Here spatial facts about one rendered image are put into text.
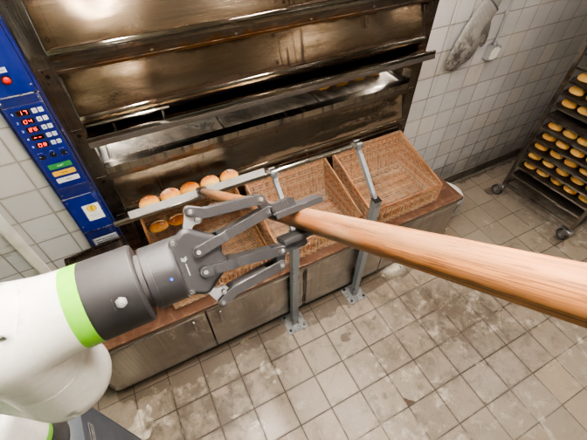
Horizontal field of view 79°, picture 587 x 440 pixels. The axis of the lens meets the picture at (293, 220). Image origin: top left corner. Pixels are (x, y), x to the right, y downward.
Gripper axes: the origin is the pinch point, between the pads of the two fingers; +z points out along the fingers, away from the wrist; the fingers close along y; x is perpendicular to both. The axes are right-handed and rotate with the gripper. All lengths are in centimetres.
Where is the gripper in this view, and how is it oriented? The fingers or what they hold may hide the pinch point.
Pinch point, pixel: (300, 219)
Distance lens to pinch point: 47.7
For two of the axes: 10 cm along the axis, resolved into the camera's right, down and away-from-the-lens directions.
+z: 8.8, -3.5, 3.2
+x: 3.8, 1.1, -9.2
